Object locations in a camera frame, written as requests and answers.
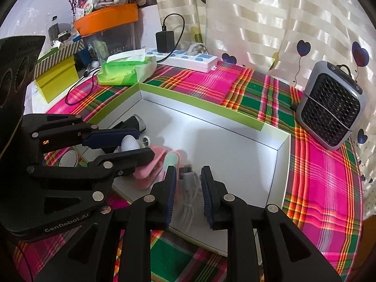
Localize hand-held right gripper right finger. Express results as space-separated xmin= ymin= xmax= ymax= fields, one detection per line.
xmin=200 ymin=165 xmax=343 ymax=282

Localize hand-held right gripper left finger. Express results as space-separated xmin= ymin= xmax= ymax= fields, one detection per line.
xmin=34 ymin=166 xmax=178 ymax=282

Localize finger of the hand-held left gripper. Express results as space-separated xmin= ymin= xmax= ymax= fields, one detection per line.
xmin=22 ymin=114 xmax=140 ymax=154
xmin=26 ymin=148 xmax=155 ymax=201

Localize white egg-shaped item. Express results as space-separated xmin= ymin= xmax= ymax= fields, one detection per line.
xmin=120 ymin=134 xmax=140 ymax=153

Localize white cable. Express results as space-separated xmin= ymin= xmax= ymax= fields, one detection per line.
xmin=172 ymin=166 xmax=203 ymax=228

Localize pink clip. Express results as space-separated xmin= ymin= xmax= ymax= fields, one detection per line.
xmin=133 ymin=145 xmax=184 ymax=191

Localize black battery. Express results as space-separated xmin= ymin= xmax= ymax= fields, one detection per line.
xmin=113 ymin=114 xmax=147 ymax=133

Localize green and white box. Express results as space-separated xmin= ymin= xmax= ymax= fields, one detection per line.
xmin=85 ymin=82 xmax=291 ymax=257

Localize yellow box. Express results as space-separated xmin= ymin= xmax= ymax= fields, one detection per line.
xmin=35 ymin=57 xmax=80 ymax=104

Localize striped cardboard box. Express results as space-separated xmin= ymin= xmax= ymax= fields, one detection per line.
xmin=34 ymin=39 xmax=85 ymax=80

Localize green tissue pack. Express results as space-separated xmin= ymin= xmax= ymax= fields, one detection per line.
xmin=97 ymin=49 xmax=157 ymax=86

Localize colourful paper packets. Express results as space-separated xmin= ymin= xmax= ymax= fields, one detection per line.
xmin=75 ymin=0 xmax=94 ymax=15

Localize clear container with orange lid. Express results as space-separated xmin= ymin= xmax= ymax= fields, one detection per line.
xmin=73 ymin=3 xmax=144 ymax=65

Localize black charger adapter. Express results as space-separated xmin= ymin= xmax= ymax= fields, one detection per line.
xmin=155 ymin=30 xmax=174 ymax=53

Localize white power strip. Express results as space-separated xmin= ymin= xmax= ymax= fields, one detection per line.
xmin=144 ymin=47 xmax=218 ymax=73

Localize plaid tablecloth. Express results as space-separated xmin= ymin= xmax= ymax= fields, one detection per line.
xmin=12 ymin=62 xmax=365 ymax=282

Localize white plug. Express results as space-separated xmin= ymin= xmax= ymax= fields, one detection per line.
xmin=186 ymin=43 xmax=208 ymax=56

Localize grey mini fan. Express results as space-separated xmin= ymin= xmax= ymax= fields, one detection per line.
xmin=295 ymin=61 xmax=369 ymax=151

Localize cream curtain with hearts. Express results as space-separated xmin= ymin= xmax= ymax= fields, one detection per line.
xmin=154 ymin=0 xmax=376 ymax=212

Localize thin black cord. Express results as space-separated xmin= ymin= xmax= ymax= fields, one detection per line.
xmin=65 ymin=65 xmax=102 ymax=106

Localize black charger cable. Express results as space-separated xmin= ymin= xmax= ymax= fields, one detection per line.
xmin=162 ymin=13 xmax=185 ymax=55

